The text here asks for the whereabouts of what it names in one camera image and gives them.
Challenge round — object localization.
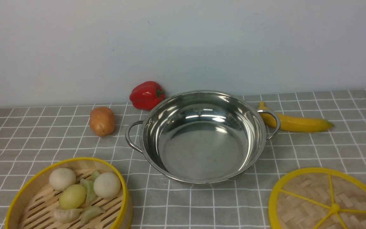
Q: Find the woven bamboo steamer lid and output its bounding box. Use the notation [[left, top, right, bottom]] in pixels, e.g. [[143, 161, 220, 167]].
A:
[[268, 168, 366, 229]]

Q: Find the yellow-rimmed bamboo steamer basket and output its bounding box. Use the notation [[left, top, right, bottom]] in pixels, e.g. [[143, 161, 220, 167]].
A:
[[5, 157, 133, 229]]

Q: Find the stainless steel pot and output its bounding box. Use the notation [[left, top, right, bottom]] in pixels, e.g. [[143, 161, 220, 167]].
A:
[[125, 90, 281, 185]]

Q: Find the red bell pepper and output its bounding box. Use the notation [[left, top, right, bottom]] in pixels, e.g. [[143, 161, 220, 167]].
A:
[[129, 81, 166, 111]]

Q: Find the brown potato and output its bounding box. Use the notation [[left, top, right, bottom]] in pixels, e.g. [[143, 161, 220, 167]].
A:
[[90, 106, 116, 137]]

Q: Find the white round bun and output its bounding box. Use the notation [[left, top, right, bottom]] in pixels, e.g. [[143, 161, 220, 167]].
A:
[[93, 172, 121, 199], [49, 168, 77, 191]]

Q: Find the yellow banana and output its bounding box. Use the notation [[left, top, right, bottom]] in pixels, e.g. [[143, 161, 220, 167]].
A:
[[258, 101, 334, 132]]

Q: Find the pale green dumpling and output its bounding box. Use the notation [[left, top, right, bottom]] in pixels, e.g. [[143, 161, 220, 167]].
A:
[[80, 170, 101, 207]]

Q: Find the yellow-green round bun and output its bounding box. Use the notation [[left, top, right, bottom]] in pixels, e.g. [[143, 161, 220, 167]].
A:
[[59, 184, 87, 210]]

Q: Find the white dumpling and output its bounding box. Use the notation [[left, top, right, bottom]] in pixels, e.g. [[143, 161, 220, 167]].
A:
[[53, 208, 84, 224]]

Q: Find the grey checked tablecloth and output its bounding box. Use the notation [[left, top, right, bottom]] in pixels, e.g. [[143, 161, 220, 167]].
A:
[[0, 89, 366, 229]]

